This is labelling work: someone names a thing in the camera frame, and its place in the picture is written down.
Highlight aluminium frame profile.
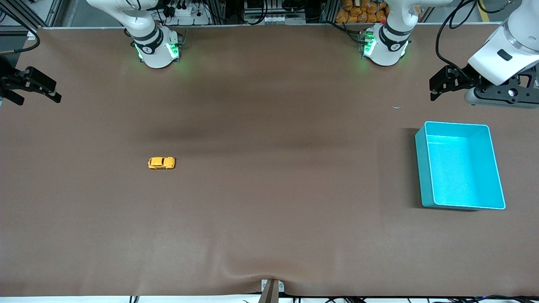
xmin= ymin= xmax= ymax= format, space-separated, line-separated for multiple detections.
xmin=0 ymin=0 xmax=59 ymax=34

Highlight brown table mat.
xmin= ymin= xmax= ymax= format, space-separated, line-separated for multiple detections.
xmin=0 ymin=23 xmax=539 ymax=297

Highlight teal plastic bin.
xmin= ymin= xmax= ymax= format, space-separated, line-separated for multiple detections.
xmin=415 ymin=121 xmax=506 ymax=210

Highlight white power strip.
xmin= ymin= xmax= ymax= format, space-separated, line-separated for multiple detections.
xmin=162 ymin=3 xmax=211 ymax=26

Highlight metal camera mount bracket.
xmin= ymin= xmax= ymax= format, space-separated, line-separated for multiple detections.
xmin=260 ymin=279 xmax=285 ymax=303

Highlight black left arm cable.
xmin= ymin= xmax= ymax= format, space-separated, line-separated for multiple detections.
xmin=435 ymin=0 xmax=478 ymax=80

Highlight yellow beetle toy car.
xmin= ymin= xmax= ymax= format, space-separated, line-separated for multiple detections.
xmin=147 ymin=157 xmax=176 ymax=170

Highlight orange snack bags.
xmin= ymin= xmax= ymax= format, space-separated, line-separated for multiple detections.
xmin=336 ymin=0 xmax=390 ymax=24

